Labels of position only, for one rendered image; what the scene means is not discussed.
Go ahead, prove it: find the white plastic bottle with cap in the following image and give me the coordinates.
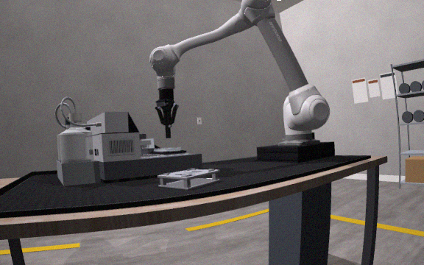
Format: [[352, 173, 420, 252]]
[[60, 113, 94, 163]]

